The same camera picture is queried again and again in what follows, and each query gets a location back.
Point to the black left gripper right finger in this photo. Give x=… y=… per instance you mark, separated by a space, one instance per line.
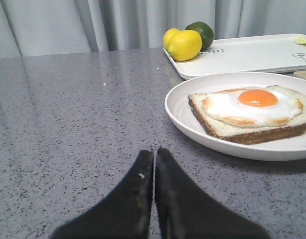
x=185 y=211

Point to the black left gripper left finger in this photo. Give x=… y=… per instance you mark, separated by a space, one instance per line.
x=124 y=213

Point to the white round plate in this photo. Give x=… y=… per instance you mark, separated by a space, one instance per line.
x=179 y=111

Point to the bottom bread slice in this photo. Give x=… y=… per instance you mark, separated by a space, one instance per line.
x=249 y=135

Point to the white rectangular tray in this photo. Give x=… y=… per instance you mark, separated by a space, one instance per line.
x=269 y=53

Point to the fried egg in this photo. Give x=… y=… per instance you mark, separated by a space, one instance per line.
x=251 y=107

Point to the front yellow lemon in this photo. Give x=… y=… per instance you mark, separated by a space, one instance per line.
x=184 y=45

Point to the yellow lemon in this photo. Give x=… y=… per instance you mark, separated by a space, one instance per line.
x=184 y=45
x=167 y=36

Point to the green lime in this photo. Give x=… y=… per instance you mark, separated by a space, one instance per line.
x=205 y=32

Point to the rear yellow lemon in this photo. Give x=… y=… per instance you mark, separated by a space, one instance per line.
x=167 y=36

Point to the wooden cutting board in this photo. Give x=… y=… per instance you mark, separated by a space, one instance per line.
x=300 y=74

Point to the grey curtain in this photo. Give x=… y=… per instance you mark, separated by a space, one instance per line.
x=48 y=27

